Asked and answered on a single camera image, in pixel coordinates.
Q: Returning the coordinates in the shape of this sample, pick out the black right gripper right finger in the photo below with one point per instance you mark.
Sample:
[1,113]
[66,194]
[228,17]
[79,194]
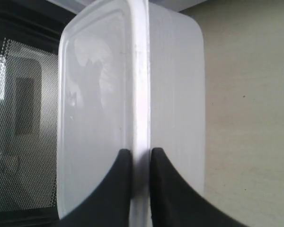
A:
[174,203]

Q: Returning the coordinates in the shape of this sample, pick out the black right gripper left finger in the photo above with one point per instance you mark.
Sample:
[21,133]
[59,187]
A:
[109,203]

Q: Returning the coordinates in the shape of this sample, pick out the white plastic lidded container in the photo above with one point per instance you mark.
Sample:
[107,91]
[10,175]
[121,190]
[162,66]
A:
[131,75]

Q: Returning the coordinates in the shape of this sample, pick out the white microwave door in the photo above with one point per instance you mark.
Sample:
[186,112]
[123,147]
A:
[30,31]

